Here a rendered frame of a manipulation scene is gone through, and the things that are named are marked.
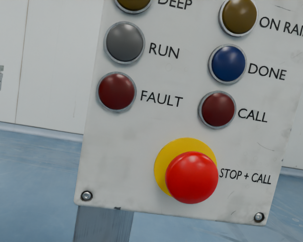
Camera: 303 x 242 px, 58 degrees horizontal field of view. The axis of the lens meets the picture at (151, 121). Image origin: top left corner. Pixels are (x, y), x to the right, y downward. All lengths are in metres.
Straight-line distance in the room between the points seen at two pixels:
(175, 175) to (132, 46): 0.10
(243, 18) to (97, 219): 0.23
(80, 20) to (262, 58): 3.68
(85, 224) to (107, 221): 0.02
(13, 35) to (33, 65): 0.44
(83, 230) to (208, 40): 0.23
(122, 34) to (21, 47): 3.82
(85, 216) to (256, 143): 0.19
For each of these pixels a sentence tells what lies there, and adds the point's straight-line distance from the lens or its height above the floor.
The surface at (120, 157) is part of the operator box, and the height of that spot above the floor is 0.96.
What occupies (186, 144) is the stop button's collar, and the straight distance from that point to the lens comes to 0.22.
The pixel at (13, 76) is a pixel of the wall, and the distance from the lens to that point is 4.05.
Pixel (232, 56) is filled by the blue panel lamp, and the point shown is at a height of 1.06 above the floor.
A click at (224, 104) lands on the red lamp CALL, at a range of 0.22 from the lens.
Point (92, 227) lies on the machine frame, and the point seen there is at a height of 0.87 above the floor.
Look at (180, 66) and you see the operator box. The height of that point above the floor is 1.04.
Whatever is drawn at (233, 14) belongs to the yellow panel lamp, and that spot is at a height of 1.09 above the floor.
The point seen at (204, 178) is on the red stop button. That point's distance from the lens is 0.20.
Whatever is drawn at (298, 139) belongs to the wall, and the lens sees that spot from 4.62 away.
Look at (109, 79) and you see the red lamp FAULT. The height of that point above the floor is 1.02.
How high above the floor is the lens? 1.03
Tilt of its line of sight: 9 degrees down
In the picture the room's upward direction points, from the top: 11 degrees clockwise
